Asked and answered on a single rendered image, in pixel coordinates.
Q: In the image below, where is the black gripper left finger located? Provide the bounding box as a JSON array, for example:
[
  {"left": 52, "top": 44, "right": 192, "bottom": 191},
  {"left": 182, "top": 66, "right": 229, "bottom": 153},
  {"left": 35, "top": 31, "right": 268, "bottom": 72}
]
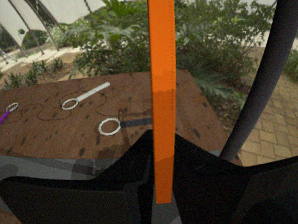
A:
[{"left": 0, "top": 129, "right": 154, "bottom": 224}]

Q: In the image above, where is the white ring with dark grey handle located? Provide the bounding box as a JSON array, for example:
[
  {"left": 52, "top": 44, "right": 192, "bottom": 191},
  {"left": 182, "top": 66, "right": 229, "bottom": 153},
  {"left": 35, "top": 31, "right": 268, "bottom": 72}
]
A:
[{"left": 98, "top": 117, "right": 152, "bottom": 136}]

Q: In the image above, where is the purple-handled grey metal loop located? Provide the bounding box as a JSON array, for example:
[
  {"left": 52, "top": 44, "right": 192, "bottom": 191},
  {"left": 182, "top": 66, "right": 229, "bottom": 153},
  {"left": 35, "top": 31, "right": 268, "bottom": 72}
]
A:
[{"left": 0, "top": 103, "right": 19, "bottom": 124}]

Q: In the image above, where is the white loop with straight handle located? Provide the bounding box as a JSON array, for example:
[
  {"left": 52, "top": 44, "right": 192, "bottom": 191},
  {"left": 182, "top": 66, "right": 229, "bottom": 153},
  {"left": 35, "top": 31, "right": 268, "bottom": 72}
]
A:
[{"left": 61, "top": 83, "right": 109, "bottom": 111}]

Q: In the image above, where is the orange handle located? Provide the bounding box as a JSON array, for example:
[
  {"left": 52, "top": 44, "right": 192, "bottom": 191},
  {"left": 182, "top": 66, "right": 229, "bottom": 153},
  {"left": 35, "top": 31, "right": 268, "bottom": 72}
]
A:
[{"left": 148, "top": 0, "right": 176, "bottom": 204}]

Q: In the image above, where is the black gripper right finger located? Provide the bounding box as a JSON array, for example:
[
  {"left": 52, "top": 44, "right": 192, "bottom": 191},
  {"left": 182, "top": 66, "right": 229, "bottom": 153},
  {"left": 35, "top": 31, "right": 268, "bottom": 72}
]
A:
[{"left": 173, "top": 133, "right": 298, "bottom": 224}]

